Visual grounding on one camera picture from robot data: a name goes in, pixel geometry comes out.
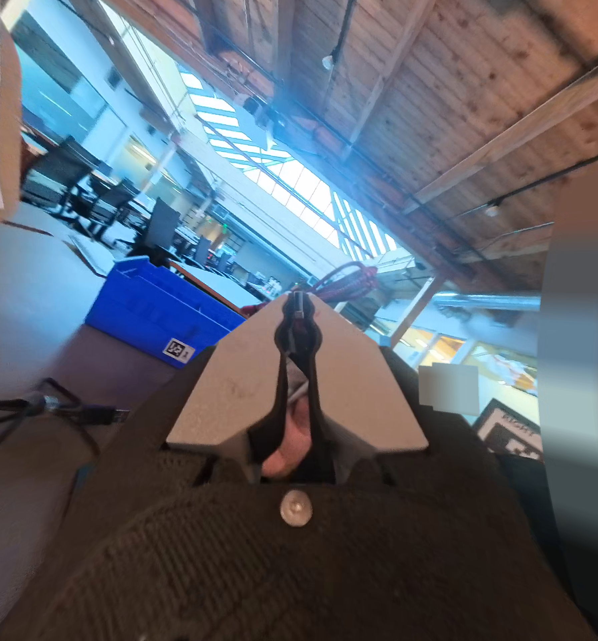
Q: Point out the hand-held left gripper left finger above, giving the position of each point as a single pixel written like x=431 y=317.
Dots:
x=229 y=390

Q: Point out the silver air duct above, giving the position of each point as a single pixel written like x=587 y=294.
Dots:
x=479 y=302

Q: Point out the framed wall picture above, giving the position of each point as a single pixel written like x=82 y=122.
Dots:
x=504 y=368

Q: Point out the black framed white sign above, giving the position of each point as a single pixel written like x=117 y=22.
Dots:
x=509 y=430

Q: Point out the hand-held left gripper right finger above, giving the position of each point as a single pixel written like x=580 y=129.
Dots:
x=369 y=395

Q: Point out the hanging light bulb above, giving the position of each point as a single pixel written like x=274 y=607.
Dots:
x=327 y=62
x=491 y=210

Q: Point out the instruction sheet on board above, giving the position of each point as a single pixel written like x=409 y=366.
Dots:
x=11 y=125

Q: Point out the person's right hand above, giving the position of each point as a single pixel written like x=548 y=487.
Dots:
x=289 y=440

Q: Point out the blue plastic bin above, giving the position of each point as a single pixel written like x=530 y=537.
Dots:
x=143 y=305

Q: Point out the grey work table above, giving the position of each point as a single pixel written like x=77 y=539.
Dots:
x=214 y=288

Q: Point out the black office chair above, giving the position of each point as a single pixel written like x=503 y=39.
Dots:
x=113 y=200
x=63 y=170
x=161 y=225

